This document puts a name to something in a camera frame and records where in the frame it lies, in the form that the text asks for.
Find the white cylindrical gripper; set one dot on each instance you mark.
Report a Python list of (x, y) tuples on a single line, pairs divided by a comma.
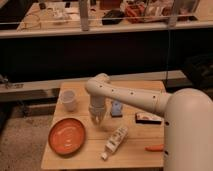
[(97, 114)]

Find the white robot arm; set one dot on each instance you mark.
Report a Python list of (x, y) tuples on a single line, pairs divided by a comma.
[(187, 114)]

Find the orange ceramic bowl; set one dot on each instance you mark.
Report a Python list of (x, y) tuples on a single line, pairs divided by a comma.
[(67, 136)]

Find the blue sponge block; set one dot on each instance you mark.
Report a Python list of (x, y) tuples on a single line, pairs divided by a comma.
[(116, 109)]

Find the white plastic cup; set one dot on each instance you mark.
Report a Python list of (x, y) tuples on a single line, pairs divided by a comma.
[(68, 99)]

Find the white bottle with label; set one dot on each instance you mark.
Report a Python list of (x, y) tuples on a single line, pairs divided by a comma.
[(114, 141)]

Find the black and white box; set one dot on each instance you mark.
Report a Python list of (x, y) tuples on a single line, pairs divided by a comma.
[(147, 118)]

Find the orange carrot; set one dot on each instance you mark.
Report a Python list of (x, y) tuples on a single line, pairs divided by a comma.
[(155, 148)]

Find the black bag on bench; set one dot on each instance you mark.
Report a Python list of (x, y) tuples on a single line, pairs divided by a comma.
[(112, 17)]

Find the red tool clutter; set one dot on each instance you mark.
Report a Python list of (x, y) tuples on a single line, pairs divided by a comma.
[(135, 13)]

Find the grey metal rail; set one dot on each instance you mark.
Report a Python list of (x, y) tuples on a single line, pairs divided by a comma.
[(50, 88)]

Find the grey metal post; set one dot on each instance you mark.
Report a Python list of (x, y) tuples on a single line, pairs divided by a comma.
[(174, 13), (83, 10)]

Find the grey metal post right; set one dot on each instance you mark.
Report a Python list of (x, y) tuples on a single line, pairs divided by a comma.
[(174, 13)]

